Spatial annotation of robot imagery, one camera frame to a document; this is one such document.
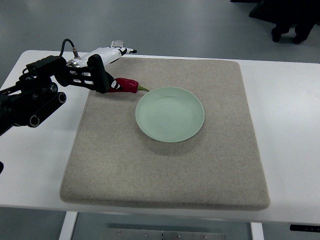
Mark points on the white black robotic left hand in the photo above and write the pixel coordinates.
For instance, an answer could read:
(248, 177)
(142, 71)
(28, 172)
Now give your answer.
(105, 56)

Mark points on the red chili pepper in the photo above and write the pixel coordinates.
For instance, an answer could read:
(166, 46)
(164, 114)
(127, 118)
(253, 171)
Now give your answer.
(125, 85)

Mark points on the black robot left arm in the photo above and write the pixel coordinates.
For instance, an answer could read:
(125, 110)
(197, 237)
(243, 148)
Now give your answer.
(36, 96)

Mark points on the light green plate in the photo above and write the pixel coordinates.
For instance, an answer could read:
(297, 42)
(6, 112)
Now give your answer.
(169, 114)

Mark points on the clear small plastic box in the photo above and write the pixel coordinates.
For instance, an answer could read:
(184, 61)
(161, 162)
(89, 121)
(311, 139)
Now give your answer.
(117, 44)

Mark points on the white table leg left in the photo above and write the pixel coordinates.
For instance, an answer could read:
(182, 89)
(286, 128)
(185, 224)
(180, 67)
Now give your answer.
(68, 225)

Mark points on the white table leg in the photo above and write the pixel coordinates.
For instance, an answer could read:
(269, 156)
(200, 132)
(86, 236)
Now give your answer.
(68, 225)
(257, 231)

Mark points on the person in black clothing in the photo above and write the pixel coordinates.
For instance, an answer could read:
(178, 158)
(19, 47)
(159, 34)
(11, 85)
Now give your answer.
(284, 13)

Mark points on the white table leg right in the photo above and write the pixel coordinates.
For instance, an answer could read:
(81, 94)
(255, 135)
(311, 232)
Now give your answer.
(257, 231)

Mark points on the grey metal base plate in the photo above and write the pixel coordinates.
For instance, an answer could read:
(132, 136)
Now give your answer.
(144, 234)

